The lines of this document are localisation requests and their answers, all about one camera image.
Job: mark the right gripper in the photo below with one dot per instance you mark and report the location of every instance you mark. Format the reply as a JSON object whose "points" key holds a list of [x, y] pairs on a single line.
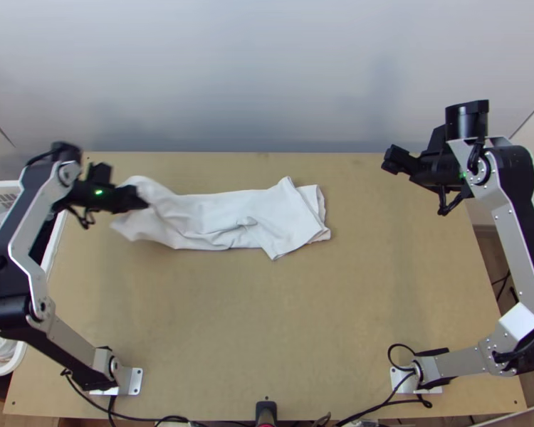
{"points": [[427, 171]]}

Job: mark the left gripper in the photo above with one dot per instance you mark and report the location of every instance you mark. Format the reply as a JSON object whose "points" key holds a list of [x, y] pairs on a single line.
{"points": [[127, 199]]}

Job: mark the white t-shirt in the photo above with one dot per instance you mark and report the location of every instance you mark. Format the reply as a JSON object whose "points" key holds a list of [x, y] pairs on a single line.
{"points": [[222, 213]]}

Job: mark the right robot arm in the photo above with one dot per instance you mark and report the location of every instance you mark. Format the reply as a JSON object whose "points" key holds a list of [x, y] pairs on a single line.
{"points": [[516, 231]]}

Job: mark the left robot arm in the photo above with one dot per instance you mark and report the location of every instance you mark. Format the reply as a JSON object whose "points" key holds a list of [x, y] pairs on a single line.
{"points": [[24, 222]]}

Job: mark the white laundry basket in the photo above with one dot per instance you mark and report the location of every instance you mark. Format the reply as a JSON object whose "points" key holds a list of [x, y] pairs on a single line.
{"points": [[55, 240]]}

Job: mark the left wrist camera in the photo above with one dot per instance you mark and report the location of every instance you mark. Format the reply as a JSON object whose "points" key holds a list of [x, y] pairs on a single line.
{"points": [[101, 173]]}

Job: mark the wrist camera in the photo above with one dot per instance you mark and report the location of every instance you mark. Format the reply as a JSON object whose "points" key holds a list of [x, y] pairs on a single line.
{"points": [[101, 173], [438, 142]]}

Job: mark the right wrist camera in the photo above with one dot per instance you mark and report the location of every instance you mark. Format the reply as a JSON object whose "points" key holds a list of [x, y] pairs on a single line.
{"points": [[438, 142]]}

